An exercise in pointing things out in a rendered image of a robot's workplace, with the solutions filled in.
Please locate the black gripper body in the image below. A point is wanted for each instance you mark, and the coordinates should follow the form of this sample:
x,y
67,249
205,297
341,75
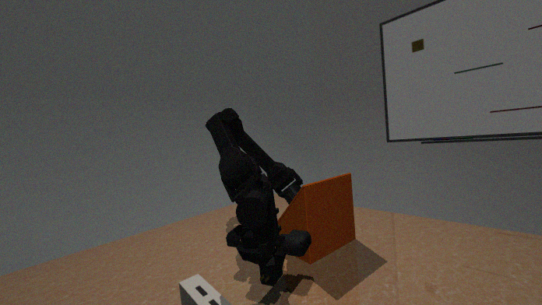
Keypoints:
x,y
295,243

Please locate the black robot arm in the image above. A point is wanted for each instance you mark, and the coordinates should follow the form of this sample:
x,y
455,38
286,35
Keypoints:
x,y
254,190

